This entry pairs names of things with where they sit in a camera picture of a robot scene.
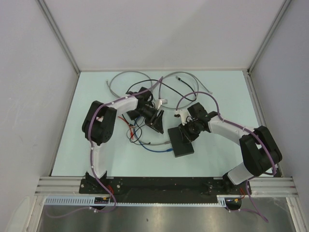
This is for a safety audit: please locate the blue ethernet cable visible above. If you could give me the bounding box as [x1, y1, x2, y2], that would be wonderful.
[134, 117, 173, 153]

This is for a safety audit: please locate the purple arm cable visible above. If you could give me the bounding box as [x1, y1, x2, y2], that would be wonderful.
[176, 91, 278, 223]
[45, 76, 164, 218]

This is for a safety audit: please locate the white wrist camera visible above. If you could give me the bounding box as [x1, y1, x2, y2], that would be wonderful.
[174, 109, 190, 125]
[154, 99, 168, 109]

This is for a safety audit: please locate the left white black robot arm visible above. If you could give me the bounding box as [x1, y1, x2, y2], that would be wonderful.
[82, 87, 167, 193]

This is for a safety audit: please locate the black ethernet cable teal plug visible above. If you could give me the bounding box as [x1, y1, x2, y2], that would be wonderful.
[176, 76, 197, 102]

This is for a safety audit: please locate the left aluminium corner post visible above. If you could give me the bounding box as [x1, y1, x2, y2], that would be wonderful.
[36, 0, 81, 74]

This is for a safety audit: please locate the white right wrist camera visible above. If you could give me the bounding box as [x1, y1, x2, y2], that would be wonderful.
[174, 109, 190, 125]

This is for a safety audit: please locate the aluminium front frame rail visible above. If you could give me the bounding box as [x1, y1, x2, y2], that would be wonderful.
[35, 177, 298, 198]

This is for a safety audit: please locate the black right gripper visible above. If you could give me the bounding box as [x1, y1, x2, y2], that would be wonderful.
[178, 119, 201, 144]

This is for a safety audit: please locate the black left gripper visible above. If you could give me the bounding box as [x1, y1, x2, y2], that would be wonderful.
[135, 105, 164, 134]

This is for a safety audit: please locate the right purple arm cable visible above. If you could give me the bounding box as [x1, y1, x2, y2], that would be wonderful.
[176, 91, 278, 223]

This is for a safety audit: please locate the black Mercury network switch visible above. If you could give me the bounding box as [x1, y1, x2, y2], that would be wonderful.
[168, 127, 194, 158]

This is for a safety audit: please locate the aluminium corner post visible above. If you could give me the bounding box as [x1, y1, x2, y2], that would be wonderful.
[247, 0, 297, 73]
[36, 0, 81, 74]

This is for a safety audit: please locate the red ethernet cable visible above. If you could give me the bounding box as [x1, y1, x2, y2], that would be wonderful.
[118, 116, 137, 141]

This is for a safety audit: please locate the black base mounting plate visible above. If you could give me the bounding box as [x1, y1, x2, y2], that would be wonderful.
[79, 174, 251, 207]

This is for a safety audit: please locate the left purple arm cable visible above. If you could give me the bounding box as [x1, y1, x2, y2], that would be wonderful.
[45, 76, 164, 218]

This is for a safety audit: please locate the thin black power cord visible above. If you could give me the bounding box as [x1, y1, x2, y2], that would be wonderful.
[125, 79, 197, 144]

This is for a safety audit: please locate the white slotted cable duct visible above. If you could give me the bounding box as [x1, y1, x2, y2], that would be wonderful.
[44, 196, 226, 207]

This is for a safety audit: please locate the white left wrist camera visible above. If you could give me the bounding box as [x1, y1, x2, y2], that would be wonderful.
[154, 99, 168, 109]

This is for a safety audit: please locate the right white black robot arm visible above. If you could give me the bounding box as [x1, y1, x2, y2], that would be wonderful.
[174, 103, 282, 194]

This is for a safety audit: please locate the small black adapter box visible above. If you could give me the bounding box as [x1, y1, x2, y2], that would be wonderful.
[127, 111, 140, 120]

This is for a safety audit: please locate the right aluminium corner post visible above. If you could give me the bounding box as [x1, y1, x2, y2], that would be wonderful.
[247, 0, 297, 73]

